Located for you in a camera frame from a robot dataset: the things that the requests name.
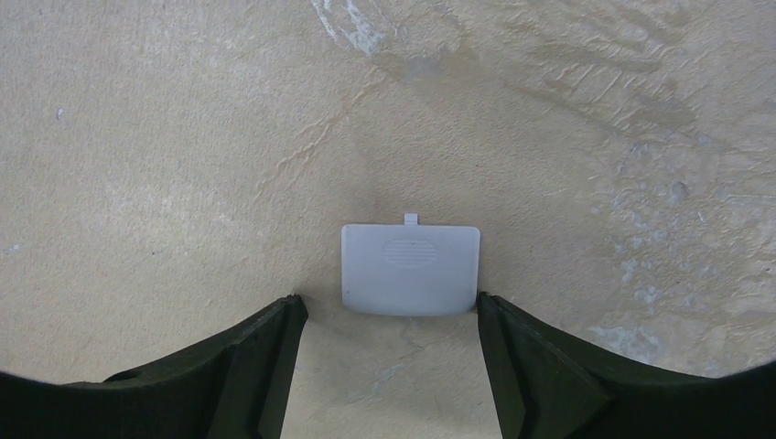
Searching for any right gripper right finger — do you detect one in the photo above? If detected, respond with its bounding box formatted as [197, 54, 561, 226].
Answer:
[477, 293, 775, 438]

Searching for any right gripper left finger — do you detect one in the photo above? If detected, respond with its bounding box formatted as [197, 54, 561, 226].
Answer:
[1, 295, 307, 438]

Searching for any white battery cover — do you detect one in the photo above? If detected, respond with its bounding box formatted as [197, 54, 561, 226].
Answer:
[340, 212, 481, 317]

